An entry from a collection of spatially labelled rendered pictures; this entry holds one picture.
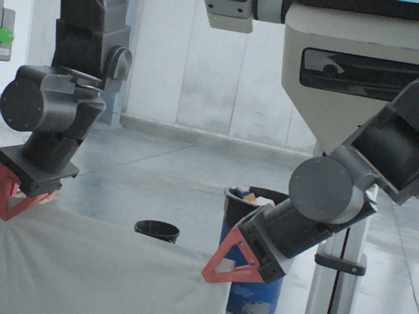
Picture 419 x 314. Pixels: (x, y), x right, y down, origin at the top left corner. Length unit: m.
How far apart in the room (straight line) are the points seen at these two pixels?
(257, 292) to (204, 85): 6.41
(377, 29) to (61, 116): 0.55
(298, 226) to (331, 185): 0.09
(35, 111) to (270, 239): 0.28
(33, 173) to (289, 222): 0.31
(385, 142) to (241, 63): 8.32
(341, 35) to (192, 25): 8.29
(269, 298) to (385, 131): 2.50
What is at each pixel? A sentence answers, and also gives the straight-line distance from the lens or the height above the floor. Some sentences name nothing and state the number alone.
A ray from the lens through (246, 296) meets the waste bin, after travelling 2.92.
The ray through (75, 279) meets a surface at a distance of 0.68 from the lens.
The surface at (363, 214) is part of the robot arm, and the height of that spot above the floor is 1.18.
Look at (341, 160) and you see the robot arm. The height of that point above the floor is 1.23.
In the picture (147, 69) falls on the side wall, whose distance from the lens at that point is 9.38.
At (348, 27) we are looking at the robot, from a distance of 0.91.
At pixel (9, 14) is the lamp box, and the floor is 1.32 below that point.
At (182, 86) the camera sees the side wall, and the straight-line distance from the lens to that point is 9.11.
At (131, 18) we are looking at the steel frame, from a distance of 9.34.
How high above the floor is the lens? 1.29
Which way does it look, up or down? 10 degrees down
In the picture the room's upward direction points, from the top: 11 degrees clockwise
